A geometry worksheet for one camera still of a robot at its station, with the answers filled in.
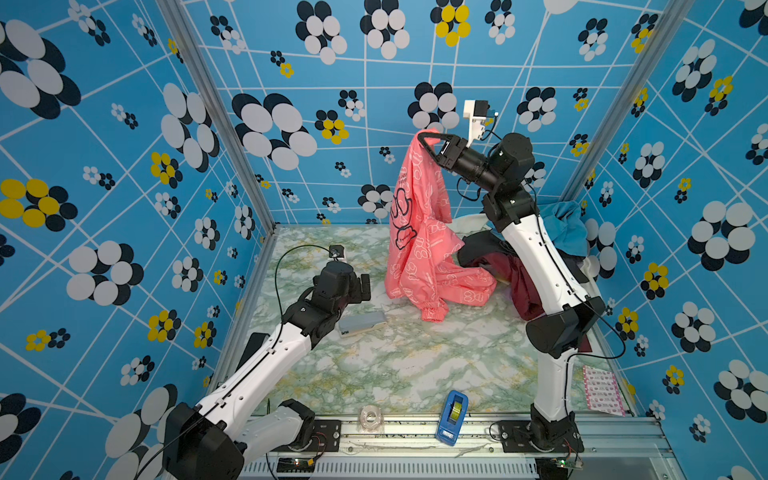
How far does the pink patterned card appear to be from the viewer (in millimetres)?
787

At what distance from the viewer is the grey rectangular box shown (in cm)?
93

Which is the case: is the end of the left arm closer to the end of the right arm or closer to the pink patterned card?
the end of the right arm

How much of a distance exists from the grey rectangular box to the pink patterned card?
1.99 feet
